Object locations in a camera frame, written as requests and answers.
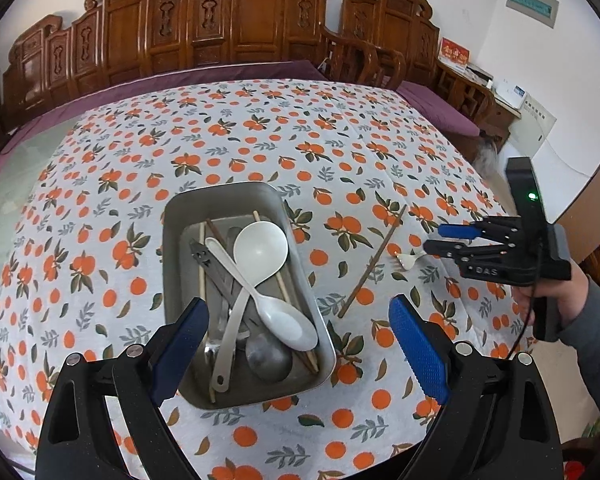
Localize white plastic fork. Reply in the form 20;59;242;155
393;252;427;271

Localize dark wooden chopstick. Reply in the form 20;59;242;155
337;205;407;318
206;218;227;250

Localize smiley metal utensil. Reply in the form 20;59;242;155
189;240;238;322

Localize metal spoon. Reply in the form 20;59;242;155
245;333;292;382

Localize white soup spoon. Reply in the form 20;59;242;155
206;237;317;351

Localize large white ladle spoon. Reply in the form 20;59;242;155
211;220;288;392

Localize person's right hand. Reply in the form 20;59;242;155
512;261;590;328

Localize wooden side cabinet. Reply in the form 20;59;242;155
431;61;521;151

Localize orange print tablecloth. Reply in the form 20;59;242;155
0;79;533;479

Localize metal rectangular tray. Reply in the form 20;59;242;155
162;182;336;410

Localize purple bench cushion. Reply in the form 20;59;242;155
396;80;480;138

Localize white router box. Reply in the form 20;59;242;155
493;79;527;110

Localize red sign plaque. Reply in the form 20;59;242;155
439;37;470;68

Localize carved wooden bench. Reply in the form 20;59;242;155
339;0;439;88
2;0;406;129

